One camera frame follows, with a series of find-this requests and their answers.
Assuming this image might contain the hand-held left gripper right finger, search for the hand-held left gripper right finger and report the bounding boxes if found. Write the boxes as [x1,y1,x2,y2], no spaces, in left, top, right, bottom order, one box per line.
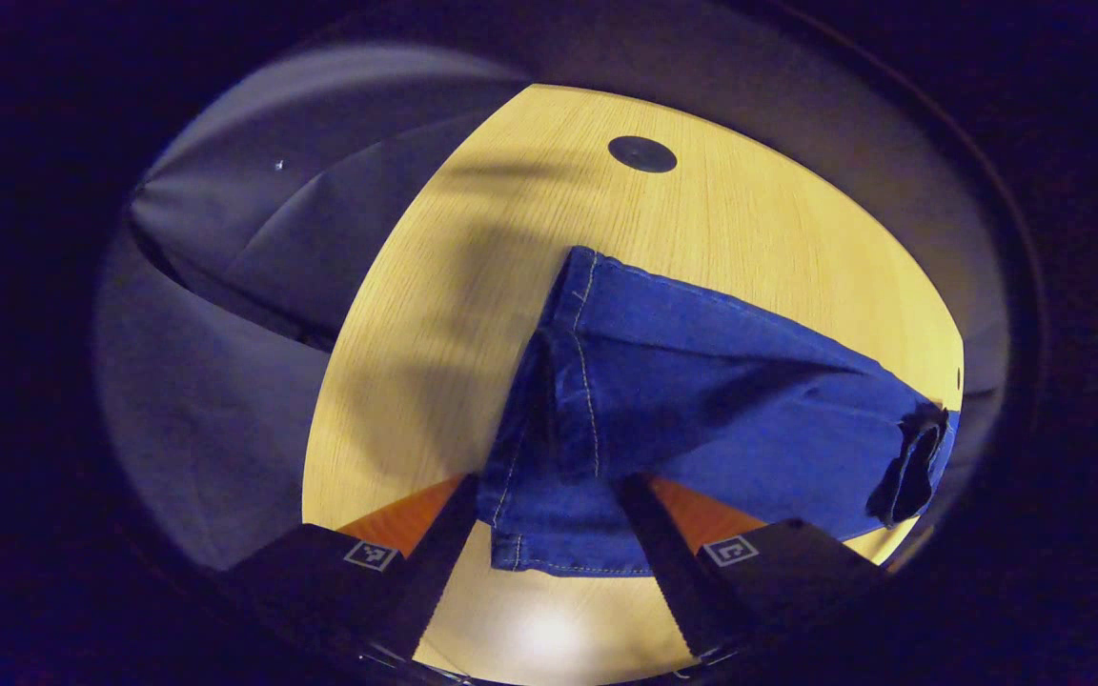
[616,474,885,661]

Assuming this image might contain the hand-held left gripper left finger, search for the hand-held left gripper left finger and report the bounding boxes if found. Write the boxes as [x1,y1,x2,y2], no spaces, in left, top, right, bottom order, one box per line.
[225,474,481,660]

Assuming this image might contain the blue denim jeans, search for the blue denim jeans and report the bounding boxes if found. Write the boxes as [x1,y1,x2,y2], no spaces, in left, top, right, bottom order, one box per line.
[476,246,962,577]

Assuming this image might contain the black backdrop cloth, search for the black backdrop cloth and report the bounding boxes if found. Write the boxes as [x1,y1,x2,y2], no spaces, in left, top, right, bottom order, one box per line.
[96,43,1007,573]

